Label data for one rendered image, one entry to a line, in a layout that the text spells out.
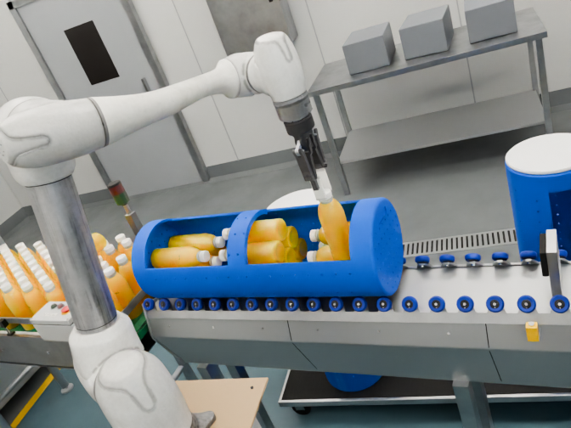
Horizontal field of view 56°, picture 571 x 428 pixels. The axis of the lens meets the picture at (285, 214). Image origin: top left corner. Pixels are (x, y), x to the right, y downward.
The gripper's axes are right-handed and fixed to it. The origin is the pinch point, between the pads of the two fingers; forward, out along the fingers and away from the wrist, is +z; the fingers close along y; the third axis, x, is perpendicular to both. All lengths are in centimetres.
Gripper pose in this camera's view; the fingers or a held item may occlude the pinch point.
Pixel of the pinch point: (320, 184)
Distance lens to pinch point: 145.8
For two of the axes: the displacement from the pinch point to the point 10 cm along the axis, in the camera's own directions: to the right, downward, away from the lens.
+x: -8.7, 0.8, 4.8
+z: 3.3, 8.3, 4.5
